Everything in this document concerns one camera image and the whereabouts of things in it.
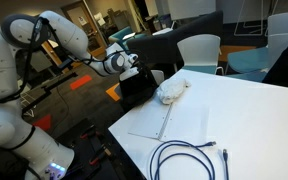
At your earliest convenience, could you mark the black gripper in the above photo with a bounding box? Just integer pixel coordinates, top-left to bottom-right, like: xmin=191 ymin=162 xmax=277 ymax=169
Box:
xmin=134 ymin=59 xmax=149 ymax=79

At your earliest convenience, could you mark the white cloth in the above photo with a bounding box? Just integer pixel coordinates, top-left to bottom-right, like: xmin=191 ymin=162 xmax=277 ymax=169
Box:
xmin=156 ymin=78 xmax=192 ymax=106

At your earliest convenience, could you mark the large black open backpack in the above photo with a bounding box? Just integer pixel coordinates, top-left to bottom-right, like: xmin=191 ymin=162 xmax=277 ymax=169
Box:
xmin=118 ymin=63 xmax=161 ymax=113

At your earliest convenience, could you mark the teal armchair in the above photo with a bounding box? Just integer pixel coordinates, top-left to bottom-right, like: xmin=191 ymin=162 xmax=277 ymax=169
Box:
xmin=107 ymin=26 xmax=148 ymax=51

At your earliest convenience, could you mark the dark grey sofa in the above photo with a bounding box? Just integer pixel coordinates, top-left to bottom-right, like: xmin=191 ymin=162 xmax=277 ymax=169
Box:
xmin=126 ymin=10 xmax=225 ymax=69

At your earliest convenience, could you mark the white whiteboard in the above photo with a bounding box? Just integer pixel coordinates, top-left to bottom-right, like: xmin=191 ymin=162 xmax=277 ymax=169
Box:
xmin=167 ymin=0 xmax=217 ymax=22

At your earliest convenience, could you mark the black metal stand bar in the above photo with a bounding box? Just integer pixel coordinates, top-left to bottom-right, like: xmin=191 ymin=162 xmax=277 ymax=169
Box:
xmin=21 ymin=71 xmax=79 ymax=114

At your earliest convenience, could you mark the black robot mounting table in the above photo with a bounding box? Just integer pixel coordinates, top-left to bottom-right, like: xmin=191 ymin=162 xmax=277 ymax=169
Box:
xmin=55 ymin=118 xmax=145 ymax=180

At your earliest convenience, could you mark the black clamp red handle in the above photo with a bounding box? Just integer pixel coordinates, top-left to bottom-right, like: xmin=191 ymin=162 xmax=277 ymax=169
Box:
xmin=79 ymin=127 xmax=97 ymax=140
xmin=88 ymin=148 xmax=113 ymax=166

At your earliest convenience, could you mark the white wire frame stand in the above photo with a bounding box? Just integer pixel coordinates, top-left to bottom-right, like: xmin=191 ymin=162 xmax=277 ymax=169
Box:
xmin=233 ymin=0 xmax=280 ymax=37

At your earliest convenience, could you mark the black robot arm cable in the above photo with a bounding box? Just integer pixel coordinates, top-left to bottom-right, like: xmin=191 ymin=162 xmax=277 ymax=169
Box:
xmin=0 ymin=16 xmax=132 ymax=108

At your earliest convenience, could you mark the blue ethernet cable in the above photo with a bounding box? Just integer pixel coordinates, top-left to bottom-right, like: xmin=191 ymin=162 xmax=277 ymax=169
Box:
xmin=149 ymin=139 xmax=231 ymax=180

